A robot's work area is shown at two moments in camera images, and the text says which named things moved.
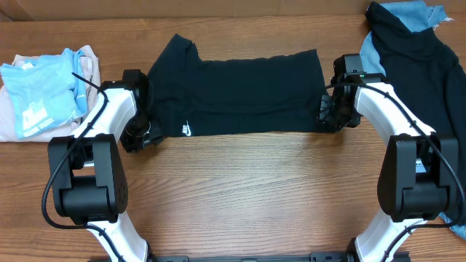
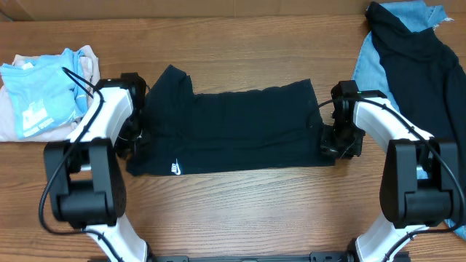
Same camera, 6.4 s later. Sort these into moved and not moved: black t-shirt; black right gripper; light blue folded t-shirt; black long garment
Moved: black right gripper; black t-shirt
Not moved: light blue folded t-shirt; black long garment
